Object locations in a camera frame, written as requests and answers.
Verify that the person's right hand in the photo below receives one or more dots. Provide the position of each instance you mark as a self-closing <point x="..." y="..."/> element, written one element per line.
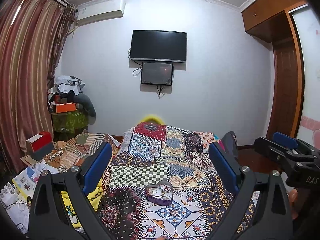
<point x="295" y="202"/>

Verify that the yellow duck towel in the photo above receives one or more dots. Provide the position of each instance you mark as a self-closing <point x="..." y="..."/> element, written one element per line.
<point x="78" y="206"/>

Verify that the orange box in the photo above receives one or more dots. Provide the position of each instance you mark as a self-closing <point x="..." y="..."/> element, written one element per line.
<point x="64" y="107"/>

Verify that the pile of white clothes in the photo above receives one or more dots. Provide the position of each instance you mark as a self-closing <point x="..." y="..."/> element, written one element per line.
<point x="67" y="84"/>

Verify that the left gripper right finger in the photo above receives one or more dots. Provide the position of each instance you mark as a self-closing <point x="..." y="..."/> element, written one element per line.
<point x="227" y="167"/>

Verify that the black wall television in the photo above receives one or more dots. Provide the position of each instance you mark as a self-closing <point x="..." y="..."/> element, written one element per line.
<point x="156" y="45"/>

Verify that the red and white box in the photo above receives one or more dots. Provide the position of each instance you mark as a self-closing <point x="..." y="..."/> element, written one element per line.
<point x="40" y="145"/>

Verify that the wooden wardrobe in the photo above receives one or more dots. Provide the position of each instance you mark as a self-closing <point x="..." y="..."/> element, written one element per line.
<point x="276" y="22"/>

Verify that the white air conditioner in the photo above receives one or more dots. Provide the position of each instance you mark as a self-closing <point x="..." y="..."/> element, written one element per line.
<point x="101" y="11"/>

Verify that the colourful patchwork bedspread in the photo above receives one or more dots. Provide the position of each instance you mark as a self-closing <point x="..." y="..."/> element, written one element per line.
<point x="148" y="154"/>

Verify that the striped brown curtain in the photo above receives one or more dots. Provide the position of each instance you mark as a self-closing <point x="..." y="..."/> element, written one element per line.
<point x="33" y="33"/>

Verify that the dark green bag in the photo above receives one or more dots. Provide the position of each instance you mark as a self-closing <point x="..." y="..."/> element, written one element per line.
<point x="85" y="101"/>

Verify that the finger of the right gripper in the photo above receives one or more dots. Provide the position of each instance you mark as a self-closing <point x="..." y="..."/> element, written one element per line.
<point x="289" y="142"/>
<point x="277" y="152"/>

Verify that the small black wall monitor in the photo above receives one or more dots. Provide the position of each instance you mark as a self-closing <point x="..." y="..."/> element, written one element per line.
<point x="157" y="73"/>

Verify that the brown striped patchwork blanket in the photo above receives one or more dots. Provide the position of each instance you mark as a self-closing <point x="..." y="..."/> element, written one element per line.
<point x="76" y="150"/>

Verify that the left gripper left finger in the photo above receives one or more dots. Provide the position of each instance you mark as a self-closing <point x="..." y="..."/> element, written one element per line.
<point x="93" y="167"/>

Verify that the scattered papers and booklets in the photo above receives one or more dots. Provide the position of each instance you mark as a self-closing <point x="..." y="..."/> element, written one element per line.
<point x="16" y="195"/>

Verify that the green patterned storage box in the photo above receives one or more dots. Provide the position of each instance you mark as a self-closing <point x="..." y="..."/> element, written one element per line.
<point x="69" y="122"/>

